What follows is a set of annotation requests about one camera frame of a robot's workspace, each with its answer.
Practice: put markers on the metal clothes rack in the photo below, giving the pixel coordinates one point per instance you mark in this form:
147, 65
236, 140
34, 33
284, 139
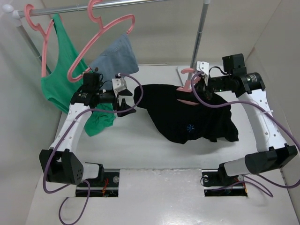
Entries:
17, 15

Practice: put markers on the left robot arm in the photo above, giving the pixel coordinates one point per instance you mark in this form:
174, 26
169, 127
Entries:
60, 163

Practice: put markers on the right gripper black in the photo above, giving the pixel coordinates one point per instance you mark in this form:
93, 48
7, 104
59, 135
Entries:
203, 90

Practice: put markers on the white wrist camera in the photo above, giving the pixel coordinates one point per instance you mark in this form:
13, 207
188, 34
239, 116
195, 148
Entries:
203, 68
118, 84

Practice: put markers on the green tank top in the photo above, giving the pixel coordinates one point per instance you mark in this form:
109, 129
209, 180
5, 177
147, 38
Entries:
59, 90

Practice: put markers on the black t shirt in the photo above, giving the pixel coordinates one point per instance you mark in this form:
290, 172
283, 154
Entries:
179, 122

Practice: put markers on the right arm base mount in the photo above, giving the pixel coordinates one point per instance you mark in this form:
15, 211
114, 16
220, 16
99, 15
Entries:
215, 186

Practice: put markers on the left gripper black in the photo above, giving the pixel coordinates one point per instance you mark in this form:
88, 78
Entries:
124, 108

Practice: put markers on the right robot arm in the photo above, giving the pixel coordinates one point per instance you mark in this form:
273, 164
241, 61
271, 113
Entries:
276, 147

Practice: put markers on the blue denim garment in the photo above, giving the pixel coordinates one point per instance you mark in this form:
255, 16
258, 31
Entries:
118, 57

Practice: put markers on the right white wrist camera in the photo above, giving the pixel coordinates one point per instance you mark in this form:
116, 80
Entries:
203, 68

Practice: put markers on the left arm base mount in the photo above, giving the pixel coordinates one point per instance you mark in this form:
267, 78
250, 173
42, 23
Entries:
108, 187

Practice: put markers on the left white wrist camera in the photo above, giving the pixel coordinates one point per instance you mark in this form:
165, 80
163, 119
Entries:
118, 84

